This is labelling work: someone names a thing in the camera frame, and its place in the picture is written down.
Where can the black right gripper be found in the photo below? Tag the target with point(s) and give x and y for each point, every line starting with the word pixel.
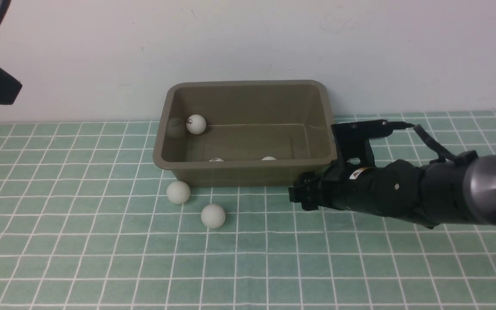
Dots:
pixel 391 191

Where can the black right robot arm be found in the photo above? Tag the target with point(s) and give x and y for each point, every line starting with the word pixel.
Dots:
pixel 462 191

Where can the olive plastic storage bin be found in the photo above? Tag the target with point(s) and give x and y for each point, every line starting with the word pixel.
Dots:
pixel 246 121

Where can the green checked tablecloth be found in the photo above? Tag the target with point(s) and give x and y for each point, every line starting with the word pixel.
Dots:
pixel 85 225

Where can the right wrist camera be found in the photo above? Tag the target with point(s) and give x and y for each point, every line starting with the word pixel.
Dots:
pixel 353 140

